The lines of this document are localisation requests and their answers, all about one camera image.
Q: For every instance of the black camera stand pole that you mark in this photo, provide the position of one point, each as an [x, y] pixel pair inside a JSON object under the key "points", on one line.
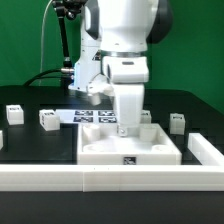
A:
{"points": [[66, 9]]}

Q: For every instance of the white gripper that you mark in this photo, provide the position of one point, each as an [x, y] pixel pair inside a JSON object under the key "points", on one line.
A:
{"points": [[124, 82]]}

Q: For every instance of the white fence wall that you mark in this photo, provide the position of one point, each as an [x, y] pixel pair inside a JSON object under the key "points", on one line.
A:
{"points": [[89, 178], [204, 151]]}

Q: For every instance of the white front fence wall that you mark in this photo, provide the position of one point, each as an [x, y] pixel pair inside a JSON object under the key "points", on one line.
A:
{"points": [[89, 178]]}

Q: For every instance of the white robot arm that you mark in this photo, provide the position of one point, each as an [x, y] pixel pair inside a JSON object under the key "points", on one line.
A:
{"points": [[114, 39]]}

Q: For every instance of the white marker tag sheet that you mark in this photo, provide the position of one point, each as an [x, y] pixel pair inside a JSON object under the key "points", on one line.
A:
{"points": [[69, 116]]}

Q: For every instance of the white right fence wall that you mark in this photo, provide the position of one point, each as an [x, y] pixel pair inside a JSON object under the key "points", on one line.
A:
{"points": [[204, 151]]}

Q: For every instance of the white square tabletop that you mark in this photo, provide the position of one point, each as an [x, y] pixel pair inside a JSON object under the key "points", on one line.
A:
{"points": [[100, 144]]}

